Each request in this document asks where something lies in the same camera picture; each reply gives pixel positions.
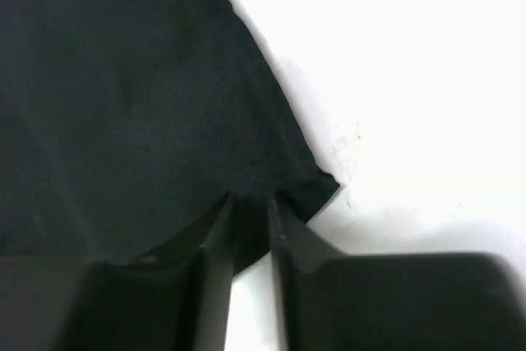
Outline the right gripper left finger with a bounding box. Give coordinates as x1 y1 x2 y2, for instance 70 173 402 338
1 194 237 350

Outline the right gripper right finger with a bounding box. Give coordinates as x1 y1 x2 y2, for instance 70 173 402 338
268 196 525 350

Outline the black cloth placemat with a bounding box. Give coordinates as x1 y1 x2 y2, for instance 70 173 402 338
1 0 339 270

